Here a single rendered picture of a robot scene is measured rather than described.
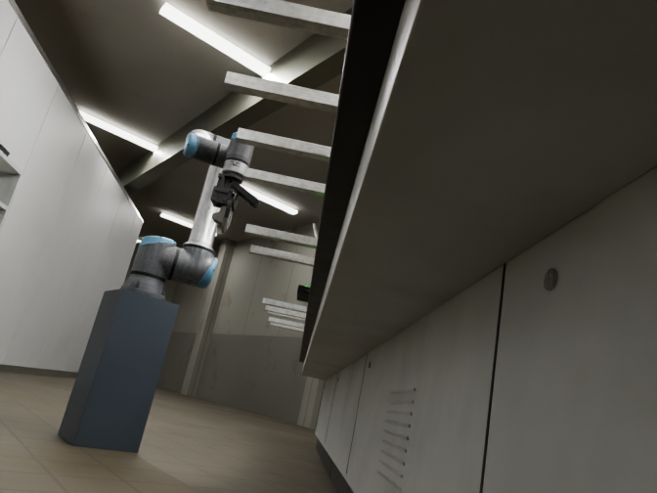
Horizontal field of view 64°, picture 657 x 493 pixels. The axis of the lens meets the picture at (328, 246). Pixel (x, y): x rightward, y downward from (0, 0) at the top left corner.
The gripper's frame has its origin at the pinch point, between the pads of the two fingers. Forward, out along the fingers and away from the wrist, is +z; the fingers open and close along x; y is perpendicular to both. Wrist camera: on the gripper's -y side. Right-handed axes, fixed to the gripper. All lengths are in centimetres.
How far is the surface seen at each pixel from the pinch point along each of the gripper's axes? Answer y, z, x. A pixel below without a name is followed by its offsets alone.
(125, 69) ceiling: 218, -252, -339
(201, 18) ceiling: 114, -252, -225
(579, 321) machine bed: -57, 40, 135
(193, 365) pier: 178, 24, -944
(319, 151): -29, -12, 52
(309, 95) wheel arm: -25, -12, 77
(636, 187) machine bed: -57, 31, 143
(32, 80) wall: 252, -172, -253
